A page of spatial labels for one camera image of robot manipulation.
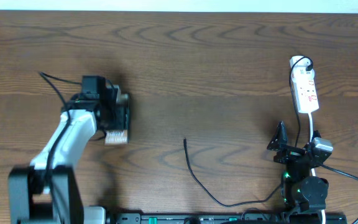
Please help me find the black charger cable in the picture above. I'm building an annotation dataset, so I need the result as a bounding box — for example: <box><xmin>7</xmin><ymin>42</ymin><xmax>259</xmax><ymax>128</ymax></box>
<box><xmin>183</xmin><ymin>55</ymin><xmax>314</xmax><ymax>208</ymax></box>

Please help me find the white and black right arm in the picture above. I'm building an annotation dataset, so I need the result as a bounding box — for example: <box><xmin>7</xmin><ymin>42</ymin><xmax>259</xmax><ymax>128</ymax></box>
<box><xmin>267</xmin><ymin>121</ymin><xmax>333</xmax><ymax>223</ymax></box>

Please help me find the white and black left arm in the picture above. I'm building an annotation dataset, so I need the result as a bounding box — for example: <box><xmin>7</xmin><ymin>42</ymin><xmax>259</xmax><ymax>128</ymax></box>
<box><xmin>8</xmin><ymin>76</ymin><xmax>131</xmax><ymax>224</ymax></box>

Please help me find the white power strip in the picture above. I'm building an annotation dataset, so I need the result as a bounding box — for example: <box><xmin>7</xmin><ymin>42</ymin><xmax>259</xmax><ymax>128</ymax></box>
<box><xmin>290</xmin><ymin>55</ymin><xmax>319</xmax><ymax>114</ymax></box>

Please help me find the white power strip cord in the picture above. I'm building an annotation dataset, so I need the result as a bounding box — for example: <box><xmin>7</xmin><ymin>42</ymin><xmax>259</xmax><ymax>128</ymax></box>
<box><xmin>307</xmin><ymin>112</ymin><xmax>327</xmax><ymax>224</ymax></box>

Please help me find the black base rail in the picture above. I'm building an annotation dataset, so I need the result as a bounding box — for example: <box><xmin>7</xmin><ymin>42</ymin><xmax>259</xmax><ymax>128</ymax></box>
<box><xmin>113</xmin><ymin>212</ymin><xmax>347</xmax><ymax>224</ymax></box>

